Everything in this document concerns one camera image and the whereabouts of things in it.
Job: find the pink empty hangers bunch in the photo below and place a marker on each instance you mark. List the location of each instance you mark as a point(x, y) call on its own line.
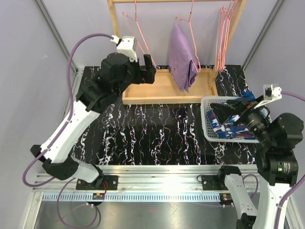
point(227, 23)

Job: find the pink hanger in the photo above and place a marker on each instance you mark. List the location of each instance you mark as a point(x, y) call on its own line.
point(135, 19)
point(189, 20)

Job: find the aluminium mounting rail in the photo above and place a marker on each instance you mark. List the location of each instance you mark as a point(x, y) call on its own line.
point(139, 184)

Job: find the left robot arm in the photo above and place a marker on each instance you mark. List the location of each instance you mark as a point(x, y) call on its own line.
point(115, 75)

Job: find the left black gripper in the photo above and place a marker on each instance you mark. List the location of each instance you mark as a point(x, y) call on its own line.
point(146, 75)

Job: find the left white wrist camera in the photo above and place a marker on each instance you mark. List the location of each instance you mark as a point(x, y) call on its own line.
point(127, 46)

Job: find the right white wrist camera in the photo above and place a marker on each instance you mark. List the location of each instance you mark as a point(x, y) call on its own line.
point(271, 93)

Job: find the blue patterned trousers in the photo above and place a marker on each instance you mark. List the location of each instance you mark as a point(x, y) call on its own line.
point(245, 95)

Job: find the white plastic basket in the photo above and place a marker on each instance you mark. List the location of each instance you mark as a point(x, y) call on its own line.
point(216, 132)

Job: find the purple trousers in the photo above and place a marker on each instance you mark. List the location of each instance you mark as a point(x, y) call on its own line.
point(182, 63)

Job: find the wooden clothes rack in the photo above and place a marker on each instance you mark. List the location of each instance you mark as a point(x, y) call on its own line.
point(163, 91)

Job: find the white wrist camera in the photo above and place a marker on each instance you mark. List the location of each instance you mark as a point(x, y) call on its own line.
point(127, 46)
point(271, 93)

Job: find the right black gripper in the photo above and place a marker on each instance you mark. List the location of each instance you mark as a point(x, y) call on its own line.
point(224, 110)

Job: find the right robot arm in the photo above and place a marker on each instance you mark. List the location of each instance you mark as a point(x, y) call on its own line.
point(275, 161)

